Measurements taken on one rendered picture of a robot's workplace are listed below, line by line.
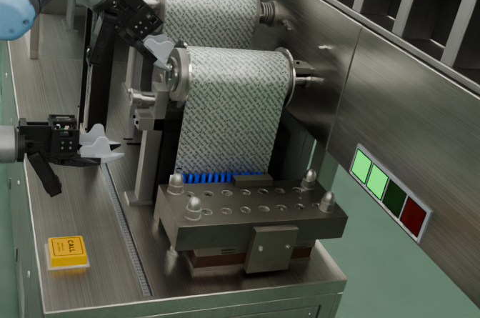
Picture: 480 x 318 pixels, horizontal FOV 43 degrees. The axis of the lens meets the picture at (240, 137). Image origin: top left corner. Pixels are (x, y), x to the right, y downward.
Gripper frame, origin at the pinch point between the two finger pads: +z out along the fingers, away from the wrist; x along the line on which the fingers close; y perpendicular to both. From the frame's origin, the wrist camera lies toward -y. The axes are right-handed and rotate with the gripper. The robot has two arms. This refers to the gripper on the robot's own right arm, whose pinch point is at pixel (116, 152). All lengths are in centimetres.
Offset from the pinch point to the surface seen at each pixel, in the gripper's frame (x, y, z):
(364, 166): -25, 10, 45
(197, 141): 0.0, 2.6, 18.1
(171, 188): -7.6, -4.6, 11.1
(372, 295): 57, -109, 140
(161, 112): 7.2, 6.2, 11.0
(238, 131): 0.0, 5.3, 27.7
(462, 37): -37, 42, 47
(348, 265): 79, -109, 140
